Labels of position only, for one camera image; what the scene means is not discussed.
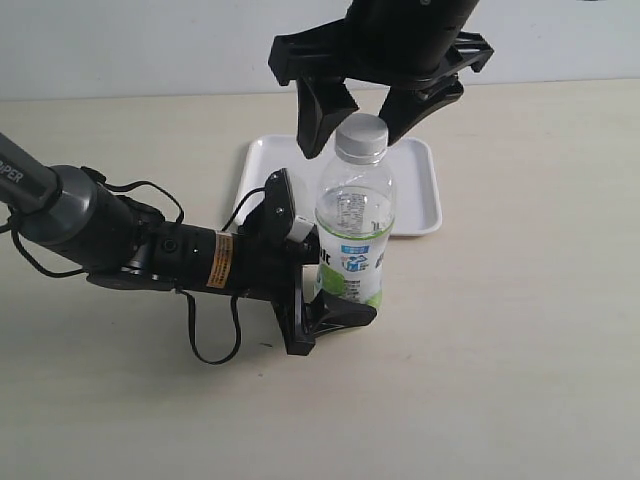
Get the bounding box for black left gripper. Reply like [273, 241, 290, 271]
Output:
[172, 225, 377, 357]

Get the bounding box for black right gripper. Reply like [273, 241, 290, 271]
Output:
[268, 0, 494, 159]

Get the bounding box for white bottle cap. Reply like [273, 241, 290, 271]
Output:
[334, 113, 389, 165]

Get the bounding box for clear plastic drink bottle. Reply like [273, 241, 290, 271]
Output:
[313, 144, 396, 314]

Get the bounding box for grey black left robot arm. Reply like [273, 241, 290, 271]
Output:
[1, 138, 377, 356]

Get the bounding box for white plastic tray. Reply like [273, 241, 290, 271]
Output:
[235, 134, 442, 237]

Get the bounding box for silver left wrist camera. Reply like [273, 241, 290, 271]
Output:
[238, 168, 314, 247]

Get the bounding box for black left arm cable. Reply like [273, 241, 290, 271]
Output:
[0, 179, 266, 365]

